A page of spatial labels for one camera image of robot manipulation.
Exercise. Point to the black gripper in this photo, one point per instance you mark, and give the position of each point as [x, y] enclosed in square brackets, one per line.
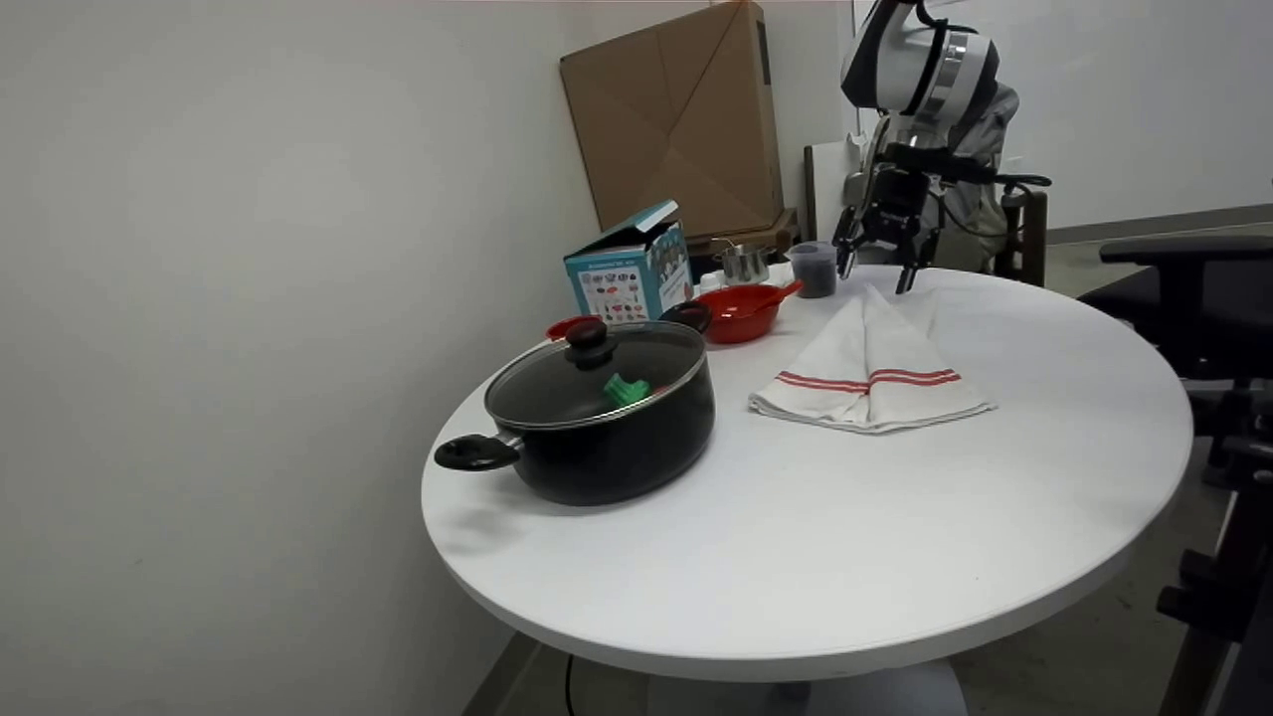
[905, 191]

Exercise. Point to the white towel with red stripes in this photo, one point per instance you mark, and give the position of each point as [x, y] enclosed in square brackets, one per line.
[870, 381]

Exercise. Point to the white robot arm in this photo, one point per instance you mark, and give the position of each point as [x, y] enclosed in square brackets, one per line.
[919, 65]

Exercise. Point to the grey measuring cup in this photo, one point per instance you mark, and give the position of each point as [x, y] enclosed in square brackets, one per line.
[811, 274]

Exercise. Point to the white panel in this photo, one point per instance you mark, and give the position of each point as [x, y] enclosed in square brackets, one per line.
[819, 185]

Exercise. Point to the grey backpack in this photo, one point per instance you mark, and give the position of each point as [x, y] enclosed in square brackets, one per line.
[974, 228]

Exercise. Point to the clear glass cup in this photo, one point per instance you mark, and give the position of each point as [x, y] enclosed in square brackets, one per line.
[742, 266]

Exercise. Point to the black chair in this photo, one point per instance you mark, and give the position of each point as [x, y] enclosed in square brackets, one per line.
[1026, 243]

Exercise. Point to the small dark bowl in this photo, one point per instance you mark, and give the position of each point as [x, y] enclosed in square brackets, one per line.
[684, 316]

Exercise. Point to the large brown cardboard box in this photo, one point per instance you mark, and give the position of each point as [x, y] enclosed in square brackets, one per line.
[681, 122]

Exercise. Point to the blue printed cardboard box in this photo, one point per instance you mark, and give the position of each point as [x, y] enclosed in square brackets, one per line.
[627, 279]

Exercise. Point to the small green object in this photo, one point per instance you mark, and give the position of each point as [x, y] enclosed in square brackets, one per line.
[627, 392]

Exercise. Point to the black cooking pot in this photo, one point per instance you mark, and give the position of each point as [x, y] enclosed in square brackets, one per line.
[620, 458]

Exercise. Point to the glass pot lid, black knob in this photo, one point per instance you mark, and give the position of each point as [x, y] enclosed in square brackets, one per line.
[550, 382]

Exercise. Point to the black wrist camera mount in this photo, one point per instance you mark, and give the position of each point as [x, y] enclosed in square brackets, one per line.
[996, 178]

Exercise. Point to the black metal stand frame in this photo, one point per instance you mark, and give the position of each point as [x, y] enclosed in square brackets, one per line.
[1228, 582]

